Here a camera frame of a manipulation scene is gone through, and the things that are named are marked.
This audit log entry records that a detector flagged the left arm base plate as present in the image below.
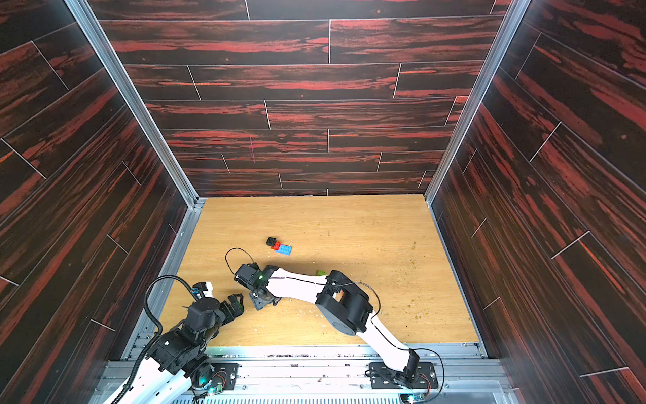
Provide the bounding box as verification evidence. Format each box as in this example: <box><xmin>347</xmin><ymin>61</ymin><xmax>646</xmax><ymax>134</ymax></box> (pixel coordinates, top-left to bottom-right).
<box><xmin>196</xmin><ymin>362</ymin><xmax>240</xmax><ymax>392</ymax></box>

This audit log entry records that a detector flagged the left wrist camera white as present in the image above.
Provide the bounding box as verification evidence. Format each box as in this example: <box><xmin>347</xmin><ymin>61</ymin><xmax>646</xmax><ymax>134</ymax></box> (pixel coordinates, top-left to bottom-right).
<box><xmin>192</xmin><ymin>282</ymin><xmax>213</xmax><ymax>300</ymax></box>

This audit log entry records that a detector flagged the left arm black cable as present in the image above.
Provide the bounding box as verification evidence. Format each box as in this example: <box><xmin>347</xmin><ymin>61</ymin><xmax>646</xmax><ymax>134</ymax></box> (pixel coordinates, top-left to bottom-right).
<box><xmin>110</xmin><ymin>274</ymin><xmax>195</xmax><ymax>404</ymax></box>

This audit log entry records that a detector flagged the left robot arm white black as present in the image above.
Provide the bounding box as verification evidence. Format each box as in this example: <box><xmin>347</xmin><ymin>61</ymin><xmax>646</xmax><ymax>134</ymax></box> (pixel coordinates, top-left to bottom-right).
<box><xmin>104</xmin><ymin>294</ymin><xmax>244</xmax><ymax>403</ymax></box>

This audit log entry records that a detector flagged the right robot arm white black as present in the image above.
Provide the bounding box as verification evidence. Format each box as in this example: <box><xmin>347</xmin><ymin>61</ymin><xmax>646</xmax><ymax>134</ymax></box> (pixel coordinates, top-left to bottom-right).
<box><xmin>234</xmin><ymin>264</ymin><xmax>420</xmax><ymax>388</ymax></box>

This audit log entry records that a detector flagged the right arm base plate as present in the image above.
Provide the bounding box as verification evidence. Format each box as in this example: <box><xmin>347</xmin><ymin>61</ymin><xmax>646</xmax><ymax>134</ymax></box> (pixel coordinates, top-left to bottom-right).
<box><xmin>364</xmin><ymin>362</ymin><xmax>439</xmax><ymax>390</ymax></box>

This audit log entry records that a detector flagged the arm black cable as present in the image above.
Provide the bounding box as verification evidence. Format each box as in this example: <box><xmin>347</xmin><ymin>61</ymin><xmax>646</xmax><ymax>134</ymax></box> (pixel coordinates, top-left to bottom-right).
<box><xmin>224</xmin><ymin>246</ymin><xmax>258</xmax><ymax>276</ymax></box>
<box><xmin>110</xmin><ymin>274</ymin><xmax>195</xmax><ymax>404</ymax></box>

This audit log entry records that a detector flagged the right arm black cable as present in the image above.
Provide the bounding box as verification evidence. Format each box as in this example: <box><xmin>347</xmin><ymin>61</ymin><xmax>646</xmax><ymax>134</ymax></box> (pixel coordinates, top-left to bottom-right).
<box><xmin>224</xmin><ymin>246</ymin><xmax>258</xmax><ymax>276</ymax></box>

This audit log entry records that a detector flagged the aluminium front rail frame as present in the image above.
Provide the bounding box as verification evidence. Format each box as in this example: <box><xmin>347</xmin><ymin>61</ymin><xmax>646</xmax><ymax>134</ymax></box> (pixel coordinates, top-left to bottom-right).
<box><xmin>90</xmin><ymin>344</ymin><xmax>521</xmax><ymax>404</ymax></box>

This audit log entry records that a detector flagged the light blue long lego brick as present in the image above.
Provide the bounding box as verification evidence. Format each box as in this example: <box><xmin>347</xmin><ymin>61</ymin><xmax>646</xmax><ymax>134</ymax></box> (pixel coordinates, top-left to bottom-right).
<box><xmin>275</xmin><ymin>244</ymin><xmax>292</xmax><ymax>256</ymax></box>

